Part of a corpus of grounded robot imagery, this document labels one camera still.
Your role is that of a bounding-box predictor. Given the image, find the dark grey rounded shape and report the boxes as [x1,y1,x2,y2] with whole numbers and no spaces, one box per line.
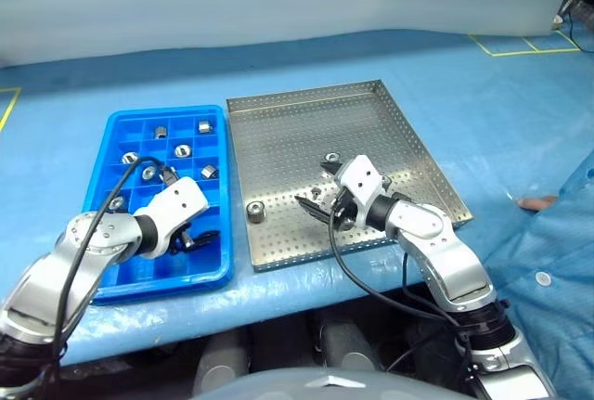
[319,318,386,373]
[192,328,252,394]

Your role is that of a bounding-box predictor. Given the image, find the blue plastic compartment tray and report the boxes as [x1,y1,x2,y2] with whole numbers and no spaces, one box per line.
[82,105,235,306]

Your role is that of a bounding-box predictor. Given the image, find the perforated steel tray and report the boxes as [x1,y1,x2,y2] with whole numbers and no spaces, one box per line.
[226,78,474,274]

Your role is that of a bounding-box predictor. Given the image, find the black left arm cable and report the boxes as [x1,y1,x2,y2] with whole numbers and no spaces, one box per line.
[18,156,180,400]

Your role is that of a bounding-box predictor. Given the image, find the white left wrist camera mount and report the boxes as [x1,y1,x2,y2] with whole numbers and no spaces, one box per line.
[132,176,210,260]

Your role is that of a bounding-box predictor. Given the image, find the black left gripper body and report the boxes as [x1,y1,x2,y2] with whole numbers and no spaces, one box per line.
[169,226,194,256]

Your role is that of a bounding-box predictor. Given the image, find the person bare hand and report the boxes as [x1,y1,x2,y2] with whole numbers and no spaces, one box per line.
[517,195,561,212]

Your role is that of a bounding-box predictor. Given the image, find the blue table cover sheet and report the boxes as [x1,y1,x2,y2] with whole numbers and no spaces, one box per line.
[0,28,594,367]

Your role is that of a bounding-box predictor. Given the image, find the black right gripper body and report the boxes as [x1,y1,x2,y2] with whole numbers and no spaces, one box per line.
[328,186,362,233]

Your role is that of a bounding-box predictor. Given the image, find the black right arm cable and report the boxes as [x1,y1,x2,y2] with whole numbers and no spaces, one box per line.
[327,204,484,400]

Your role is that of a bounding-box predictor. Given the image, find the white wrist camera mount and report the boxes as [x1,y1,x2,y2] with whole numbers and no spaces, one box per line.
[334,154,387,229]
[132,176,210,260]

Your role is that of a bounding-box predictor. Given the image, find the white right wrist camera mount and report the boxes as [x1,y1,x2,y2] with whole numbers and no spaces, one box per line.
[334,154,387,229]

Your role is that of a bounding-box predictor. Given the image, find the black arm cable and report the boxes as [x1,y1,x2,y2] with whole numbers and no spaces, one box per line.
[18,156,180,400]
[327,204,484,400]

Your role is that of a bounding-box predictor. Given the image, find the person in blue lab coat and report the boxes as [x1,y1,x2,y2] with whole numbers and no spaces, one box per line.
[482,147,594,400]

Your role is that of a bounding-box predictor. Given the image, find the grey robot torso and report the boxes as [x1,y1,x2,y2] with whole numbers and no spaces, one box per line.
[192,367,479,400]

